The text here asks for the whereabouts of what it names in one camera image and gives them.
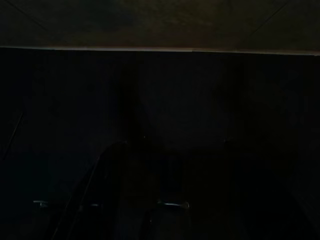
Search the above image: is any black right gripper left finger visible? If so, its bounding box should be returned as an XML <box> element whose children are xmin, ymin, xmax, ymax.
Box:
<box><xmin>49</xmin><ymin>140</ymin><xmax>131</xmax><ymax>240</ymax></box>

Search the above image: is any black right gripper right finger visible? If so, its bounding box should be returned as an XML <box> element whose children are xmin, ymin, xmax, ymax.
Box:
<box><xmin>141</xmin><ymin>151</ymin><xmax>193</xmax><ymax>240</ymax></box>

